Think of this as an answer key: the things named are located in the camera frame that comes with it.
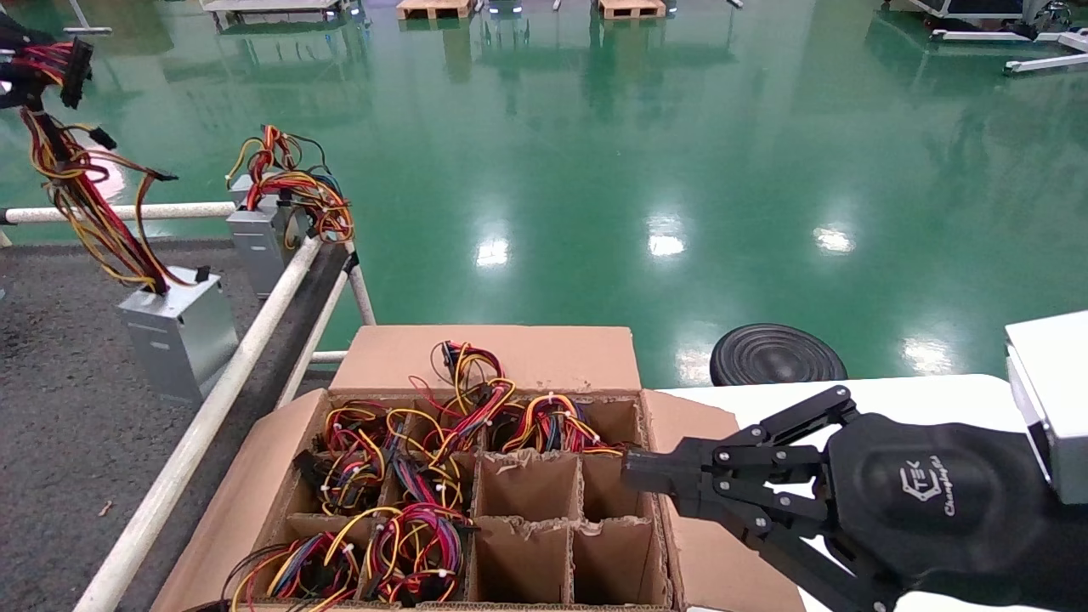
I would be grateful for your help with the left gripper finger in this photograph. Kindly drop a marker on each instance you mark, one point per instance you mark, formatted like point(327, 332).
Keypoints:
point(15, 95)
point(17, 32)

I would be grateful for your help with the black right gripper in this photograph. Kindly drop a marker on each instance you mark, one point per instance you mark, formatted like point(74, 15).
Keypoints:
point(935, 501)

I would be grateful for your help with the cardboard box with dividers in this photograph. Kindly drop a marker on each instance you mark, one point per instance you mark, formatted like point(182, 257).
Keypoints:
point(527, 357)

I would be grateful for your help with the grey metal stand leg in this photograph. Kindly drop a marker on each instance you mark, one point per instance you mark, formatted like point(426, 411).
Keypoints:
point(87, 31)

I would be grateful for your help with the black round ribbed disc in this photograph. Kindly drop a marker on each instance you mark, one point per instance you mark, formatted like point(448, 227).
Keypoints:
point(773, 357)

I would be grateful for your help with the grey low platform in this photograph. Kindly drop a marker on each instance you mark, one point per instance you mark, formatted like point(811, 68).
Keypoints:
point(272, 7)

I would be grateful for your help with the wooden pallet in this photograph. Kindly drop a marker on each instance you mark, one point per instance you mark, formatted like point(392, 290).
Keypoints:
point(435, 8)
point(631, 8)

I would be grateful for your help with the grey wheeled machine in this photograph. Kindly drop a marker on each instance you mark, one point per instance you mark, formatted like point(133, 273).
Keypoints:
point(977, 8)

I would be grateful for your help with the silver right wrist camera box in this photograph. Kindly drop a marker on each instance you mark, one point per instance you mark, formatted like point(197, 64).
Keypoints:
point(1054, 399)

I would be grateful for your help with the white pipe table frame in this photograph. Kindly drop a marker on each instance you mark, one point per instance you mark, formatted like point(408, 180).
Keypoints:
point(251, 340)

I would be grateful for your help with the white metal frame legs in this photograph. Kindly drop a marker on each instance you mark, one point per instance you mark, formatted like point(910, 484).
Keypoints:
point(1045, 63)

